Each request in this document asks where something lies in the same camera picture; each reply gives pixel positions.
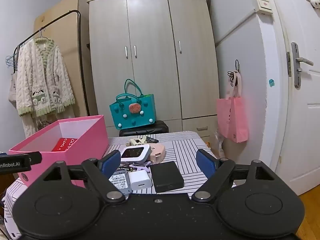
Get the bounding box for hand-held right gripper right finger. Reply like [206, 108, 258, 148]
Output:
[191, 149, 278, 203]

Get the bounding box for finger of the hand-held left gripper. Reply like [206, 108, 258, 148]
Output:
[24, 151, 42, 166]

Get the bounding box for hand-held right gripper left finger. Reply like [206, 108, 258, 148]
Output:
[37, 150, 128, 203]

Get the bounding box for grey device with label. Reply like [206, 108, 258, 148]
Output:
[109, 170, 132, 197]

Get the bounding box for purple starfish hair clip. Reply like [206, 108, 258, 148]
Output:
[130, 163, 151, 172]

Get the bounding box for white device with dark screen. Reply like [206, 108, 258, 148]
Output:
[121, 145, 152, 162]

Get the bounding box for white charger plug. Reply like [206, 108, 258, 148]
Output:
[128, 171, 152, 191]

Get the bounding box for pink cardboard box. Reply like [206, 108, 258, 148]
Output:
[9, 115, 109, 188]

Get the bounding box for black portable hard drive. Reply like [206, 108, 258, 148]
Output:
[150, 161, 184, 193]

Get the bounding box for pink round compact case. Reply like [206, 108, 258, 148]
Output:
[147, 143, 166, 162]

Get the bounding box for striped white cloth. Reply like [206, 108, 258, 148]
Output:
[4, 131, 237, 240]

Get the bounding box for clear plastic bag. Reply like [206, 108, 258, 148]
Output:
[215, 129, 226, 155]

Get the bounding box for red box with white print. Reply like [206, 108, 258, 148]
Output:
[52, 138, 77, 152]

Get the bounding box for teal felt handbag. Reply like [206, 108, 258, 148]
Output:
[109, 79, 157, 130]

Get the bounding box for black suitcase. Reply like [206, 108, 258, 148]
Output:
[119, 120, 170, 137]

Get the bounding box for pink shopping bag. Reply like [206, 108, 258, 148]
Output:
[216, 90, 249, 143]

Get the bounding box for canvas tote bag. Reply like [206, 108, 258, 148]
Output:
[8, 72, 19, 109]

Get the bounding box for cream knitted cardigan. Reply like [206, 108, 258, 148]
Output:
[15, 37, 75, 138]

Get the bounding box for white door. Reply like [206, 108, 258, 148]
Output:
[246, 0, 320, 195]

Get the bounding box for beige three-door wardrobe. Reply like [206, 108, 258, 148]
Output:
[87, 0, 220, 137]

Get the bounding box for tan wooden wardrobe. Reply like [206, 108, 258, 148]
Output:
[34, 0, 98, 120]

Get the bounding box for black clothes rack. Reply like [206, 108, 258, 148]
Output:
[14, 10, 90, 117]

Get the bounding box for black bow hair tie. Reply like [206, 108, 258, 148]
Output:
[227, 71, 238, 87]

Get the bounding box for wire clothes hangers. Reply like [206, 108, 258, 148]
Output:
[5, 54, 18, 68]

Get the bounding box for metal door handle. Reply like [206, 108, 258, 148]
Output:
[291, 42, 314, 88]

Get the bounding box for white cable duct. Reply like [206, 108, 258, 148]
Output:
[214, 7, 258, 46]

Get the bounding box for beige wall box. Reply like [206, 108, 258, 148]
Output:
[252, 0, 273, 14]

